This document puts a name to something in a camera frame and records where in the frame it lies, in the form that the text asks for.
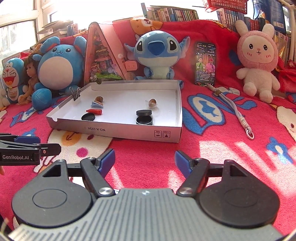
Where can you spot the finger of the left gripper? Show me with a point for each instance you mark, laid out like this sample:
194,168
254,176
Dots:
27,140
50,149

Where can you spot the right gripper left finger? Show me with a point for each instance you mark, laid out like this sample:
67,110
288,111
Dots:
94,171

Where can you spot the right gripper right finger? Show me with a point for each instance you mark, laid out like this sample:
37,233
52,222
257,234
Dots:
195,173

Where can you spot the light blue hair clip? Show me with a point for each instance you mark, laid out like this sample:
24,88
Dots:
97,102

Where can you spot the small blue orange hair clip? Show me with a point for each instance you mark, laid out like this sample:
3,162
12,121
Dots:
151,104

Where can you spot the red patterned blanket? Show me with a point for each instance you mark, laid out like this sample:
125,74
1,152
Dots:
210,129

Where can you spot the black round lid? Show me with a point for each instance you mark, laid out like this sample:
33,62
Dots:
88,117

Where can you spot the black binder clip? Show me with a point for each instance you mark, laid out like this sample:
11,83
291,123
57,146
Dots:
75,92

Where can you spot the brown-haired doll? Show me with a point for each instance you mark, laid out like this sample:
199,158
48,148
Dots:
30,70

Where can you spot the Doraemon plush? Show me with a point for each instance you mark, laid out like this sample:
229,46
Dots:
13,80

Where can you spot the black round open case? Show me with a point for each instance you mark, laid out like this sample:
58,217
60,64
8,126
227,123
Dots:
144,117

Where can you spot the white cardboard box tray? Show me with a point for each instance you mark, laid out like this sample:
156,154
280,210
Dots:
121,100

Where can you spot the blue round mouse plush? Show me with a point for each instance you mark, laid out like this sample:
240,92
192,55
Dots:
60,69

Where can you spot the pink triangular toy box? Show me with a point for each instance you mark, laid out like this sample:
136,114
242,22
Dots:
106,58

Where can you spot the smartphone with lit screen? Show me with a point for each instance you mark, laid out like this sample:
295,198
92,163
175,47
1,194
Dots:
205,67

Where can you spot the blue Stitch plush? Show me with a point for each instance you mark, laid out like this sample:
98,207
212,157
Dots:
158,52

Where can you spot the pink bunny plush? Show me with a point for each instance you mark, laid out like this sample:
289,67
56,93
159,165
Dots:
258,54

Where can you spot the row of books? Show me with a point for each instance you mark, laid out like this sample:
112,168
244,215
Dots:
169,13

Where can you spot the red plastic basket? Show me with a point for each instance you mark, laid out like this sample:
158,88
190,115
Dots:
233,5

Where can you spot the blue paper bag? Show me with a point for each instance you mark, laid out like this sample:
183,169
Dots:
272,12

